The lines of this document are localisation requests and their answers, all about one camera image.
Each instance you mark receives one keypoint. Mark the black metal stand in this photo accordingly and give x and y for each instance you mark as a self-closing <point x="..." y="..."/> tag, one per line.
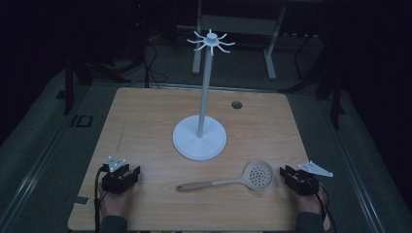
<point x="335" y="97"/>
<point x="68" y="87"/>

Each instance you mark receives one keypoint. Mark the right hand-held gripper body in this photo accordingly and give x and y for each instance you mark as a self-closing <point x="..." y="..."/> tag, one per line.
<point x="304" y="185"/>

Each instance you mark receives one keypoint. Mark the white utensil rack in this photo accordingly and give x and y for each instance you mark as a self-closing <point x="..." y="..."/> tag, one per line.
<point x="200" y="139"/>

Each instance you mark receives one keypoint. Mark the person's right hand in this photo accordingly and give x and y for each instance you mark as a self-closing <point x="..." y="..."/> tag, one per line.
<point x="307" y="204"/>

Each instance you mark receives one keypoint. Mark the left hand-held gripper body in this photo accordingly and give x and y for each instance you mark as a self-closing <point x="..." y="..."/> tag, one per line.
<point x="114" y="185"/>

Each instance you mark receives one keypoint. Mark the white metal desk frame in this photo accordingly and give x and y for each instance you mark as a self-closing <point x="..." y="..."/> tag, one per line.
<point x="268" y="48"/>

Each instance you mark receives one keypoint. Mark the person's left hand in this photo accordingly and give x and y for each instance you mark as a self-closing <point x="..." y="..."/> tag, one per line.
<point x="115" y="202"/>

